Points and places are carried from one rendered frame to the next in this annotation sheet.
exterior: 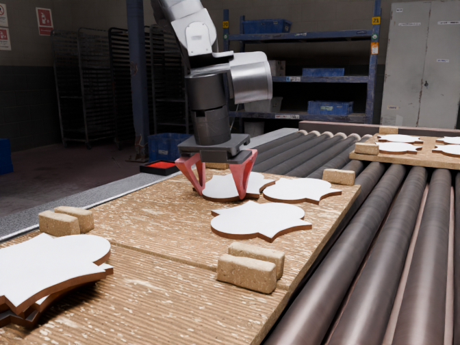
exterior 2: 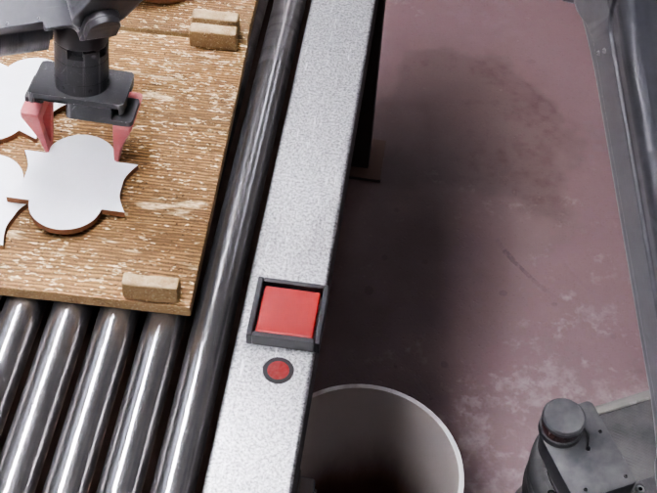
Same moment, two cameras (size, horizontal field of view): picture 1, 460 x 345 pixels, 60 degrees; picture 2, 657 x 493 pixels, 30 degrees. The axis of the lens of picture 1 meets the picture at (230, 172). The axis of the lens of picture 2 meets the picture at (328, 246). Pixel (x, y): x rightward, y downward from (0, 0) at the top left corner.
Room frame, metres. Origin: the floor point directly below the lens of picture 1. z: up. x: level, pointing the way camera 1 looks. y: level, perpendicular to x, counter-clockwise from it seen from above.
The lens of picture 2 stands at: (1.61, -0.11, 1.96)
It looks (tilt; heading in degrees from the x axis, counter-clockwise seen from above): 51 degrees down; 156
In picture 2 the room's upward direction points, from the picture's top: 4 degrees clockwise
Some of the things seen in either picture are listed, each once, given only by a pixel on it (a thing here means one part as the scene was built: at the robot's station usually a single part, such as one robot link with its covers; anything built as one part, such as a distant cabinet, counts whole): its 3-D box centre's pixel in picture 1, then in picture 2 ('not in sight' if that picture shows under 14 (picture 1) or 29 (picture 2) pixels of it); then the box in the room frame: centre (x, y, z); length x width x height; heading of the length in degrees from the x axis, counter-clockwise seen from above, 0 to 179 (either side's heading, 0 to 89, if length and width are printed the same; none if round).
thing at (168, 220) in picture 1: (228, 206); (70, 152); (0.61, 0.00, 0.93); 0.41 x 0.35 x 0.02; 153
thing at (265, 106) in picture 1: (262, 104); not in sight; (5.32, -0.43, 0.74); 0.44 x 0.36 x 0.20; 55
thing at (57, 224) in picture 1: (59, 224); (215, 22); (0.48, 0.22, 0.95); 0.06 x 0.02 x 0.03; 62
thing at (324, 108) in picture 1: (330, 107); not in sight; (5.03, -1.27, 0.72); 0.50 x 0.38 x 0.16; 61
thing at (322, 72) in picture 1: (322, 72); not in sight; (5.02, -1.14, 1.14); 0.50 x 0.38 x 0.11; 77
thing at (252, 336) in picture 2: (162, 167); (287, 314); (0.91, 0.16, 0.92); 0.08 x 0.08 x 0.02; 61
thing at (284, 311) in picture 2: (162, 168); (287, 314); (0.91, 0.16, 0.92); 0.06 x 0.06 x 0.01; 61
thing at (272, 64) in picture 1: (268, 68); not in sight; (5.33, -0.50, 1.20); 0.36 x 0.28 x 0.22; 56
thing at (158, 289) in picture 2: (215, 161); (151, 288); (0.85, 0.03, 0.95); 0.06 x 0.02 x 0.03; 63
